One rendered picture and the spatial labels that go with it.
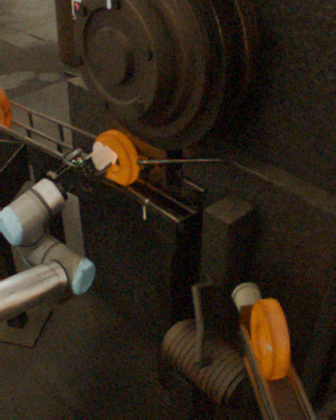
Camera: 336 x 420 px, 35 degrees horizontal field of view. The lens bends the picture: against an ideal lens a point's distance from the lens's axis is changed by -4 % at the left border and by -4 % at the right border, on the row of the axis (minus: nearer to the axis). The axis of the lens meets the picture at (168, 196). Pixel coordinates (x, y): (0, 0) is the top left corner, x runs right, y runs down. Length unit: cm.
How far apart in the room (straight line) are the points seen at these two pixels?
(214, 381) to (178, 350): 12
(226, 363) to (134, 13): 76
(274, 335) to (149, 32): 59
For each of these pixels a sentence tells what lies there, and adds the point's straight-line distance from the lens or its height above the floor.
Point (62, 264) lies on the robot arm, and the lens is 132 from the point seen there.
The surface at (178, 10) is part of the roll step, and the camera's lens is 104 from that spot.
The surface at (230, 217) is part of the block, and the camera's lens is 117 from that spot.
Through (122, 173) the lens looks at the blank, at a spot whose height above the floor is 72.
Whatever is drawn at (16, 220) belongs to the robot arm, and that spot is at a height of 73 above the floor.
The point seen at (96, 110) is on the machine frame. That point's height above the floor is 82.
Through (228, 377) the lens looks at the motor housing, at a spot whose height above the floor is 52.
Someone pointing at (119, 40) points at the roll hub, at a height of 116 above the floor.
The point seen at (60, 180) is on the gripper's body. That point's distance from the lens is 137.
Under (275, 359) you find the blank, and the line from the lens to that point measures 99.
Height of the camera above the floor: 150
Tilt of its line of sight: 35 degrees down
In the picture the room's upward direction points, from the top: straight up
